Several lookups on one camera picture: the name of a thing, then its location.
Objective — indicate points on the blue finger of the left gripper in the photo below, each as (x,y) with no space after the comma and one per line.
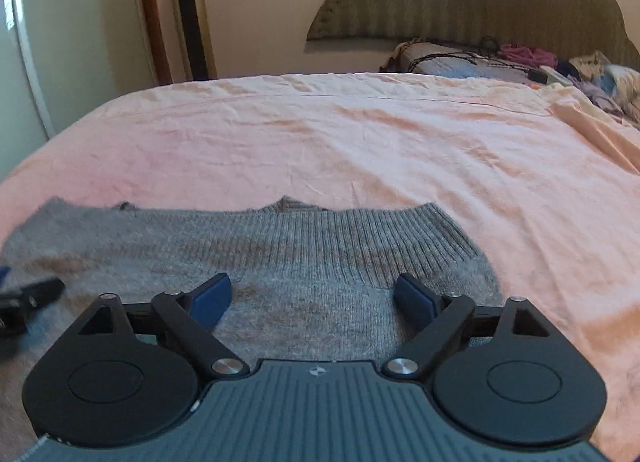
(43,292)

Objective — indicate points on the pink bed sheet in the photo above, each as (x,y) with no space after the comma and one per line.
(543,181)

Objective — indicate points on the brown wooden door frame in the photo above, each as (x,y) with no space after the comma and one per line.
(154,35)

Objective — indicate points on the gold tower air conditioner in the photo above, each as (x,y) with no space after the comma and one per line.
(194,39)

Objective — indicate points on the white glossy wardrobe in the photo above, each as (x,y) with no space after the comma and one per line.
(60,59)

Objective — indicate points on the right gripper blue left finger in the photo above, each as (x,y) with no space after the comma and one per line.
(209,301)

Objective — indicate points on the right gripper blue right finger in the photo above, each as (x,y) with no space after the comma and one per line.
(419,305)

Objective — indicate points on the pile of clothes on bed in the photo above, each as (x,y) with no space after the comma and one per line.
(614,88)

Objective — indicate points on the grey and navy knit sweater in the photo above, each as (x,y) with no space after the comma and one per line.
(308,283)

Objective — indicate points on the olive upholstered headboard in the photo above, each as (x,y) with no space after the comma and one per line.
(566,28)

